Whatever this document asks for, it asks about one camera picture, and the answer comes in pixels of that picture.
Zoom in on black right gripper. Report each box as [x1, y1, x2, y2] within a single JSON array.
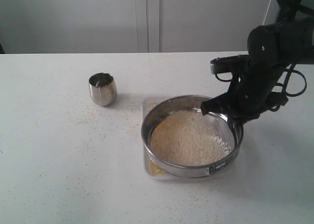
[[200, 59, 287, 140]]

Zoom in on grain mixture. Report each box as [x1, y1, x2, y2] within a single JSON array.
[[151, 111, 232, 166]]

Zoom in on round steel mesh sieve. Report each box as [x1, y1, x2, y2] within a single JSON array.
[[140, 94, 244, 179]]

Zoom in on stainless steel cup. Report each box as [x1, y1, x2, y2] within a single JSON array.
[[89, 72, 117, 107]]

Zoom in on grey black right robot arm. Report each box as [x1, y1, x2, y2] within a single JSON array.
[[200, 0, 314, 141]]

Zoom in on fine yellow sieved grains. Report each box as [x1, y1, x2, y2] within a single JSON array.
[[148, 160, 166, 176]]

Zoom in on white plastic tray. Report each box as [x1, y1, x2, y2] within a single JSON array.
[[141, 95, 236, 182]]

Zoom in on white cabinet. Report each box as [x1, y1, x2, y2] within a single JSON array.
[[0, 0, 279, 54]]

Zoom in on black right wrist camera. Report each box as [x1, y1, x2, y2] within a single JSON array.
[[210, 55, 249, 75]]

